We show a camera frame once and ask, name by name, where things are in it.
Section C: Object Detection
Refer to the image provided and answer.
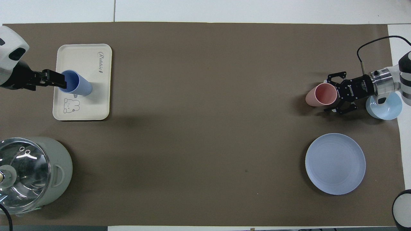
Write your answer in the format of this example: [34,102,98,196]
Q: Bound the brown table mat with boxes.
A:
[0,22,406,227]

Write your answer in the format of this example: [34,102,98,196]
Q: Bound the cream rabbit print tray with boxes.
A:
[52,44,113,121]

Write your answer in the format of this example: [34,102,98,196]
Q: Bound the blue round plate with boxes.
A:
[305,133,366,195]

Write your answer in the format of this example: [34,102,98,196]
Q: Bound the light blue bowl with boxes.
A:
[365,91,403,121]

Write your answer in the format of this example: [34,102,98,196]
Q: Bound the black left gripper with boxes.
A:
[0,60,67,91]

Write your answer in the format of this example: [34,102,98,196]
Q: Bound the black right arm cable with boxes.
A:
[357,35,411,75]

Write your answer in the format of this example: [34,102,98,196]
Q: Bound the pale green cooker pot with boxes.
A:
[0,137,73,215]

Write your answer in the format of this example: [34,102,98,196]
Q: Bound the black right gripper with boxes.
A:
[324,71,375,116]

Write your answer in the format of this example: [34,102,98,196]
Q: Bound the pink plastic cup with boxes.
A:
[305,83,338,107]

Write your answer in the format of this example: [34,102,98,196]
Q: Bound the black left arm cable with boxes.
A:
[0,204,13,231]

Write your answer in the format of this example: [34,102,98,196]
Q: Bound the blue plastic cup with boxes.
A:
[59,70,93,97]

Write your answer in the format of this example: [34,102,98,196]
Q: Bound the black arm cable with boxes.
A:
[0,204,13,231]
[357,35,411,75]

